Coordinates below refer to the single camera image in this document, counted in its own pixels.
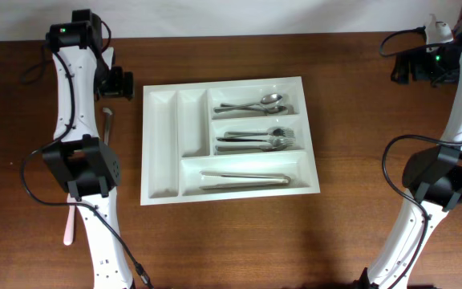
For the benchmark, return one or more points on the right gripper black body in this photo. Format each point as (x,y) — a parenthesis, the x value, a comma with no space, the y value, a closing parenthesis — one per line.
(439,65)

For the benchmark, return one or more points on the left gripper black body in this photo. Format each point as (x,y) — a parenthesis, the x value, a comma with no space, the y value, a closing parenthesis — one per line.
(111,82)

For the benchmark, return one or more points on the small steel teaspoon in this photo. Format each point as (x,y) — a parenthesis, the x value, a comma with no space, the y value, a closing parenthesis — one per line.
(107,124)

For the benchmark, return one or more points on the steel spoon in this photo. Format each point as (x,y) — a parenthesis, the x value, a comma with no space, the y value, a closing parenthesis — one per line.
(268,101)
(277,110)

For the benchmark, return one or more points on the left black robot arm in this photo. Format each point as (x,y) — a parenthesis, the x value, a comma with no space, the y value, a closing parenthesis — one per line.
(85,167)

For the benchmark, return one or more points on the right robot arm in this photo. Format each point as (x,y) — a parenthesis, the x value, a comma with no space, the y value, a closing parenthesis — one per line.
(432,178)

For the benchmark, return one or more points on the white plastic cutlery tray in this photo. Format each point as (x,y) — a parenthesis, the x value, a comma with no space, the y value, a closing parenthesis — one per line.
(180,131)

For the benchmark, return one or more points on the pink plastic knife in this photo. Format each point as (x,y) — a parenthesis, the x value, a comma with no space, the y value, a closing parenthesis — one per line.
(69,232)

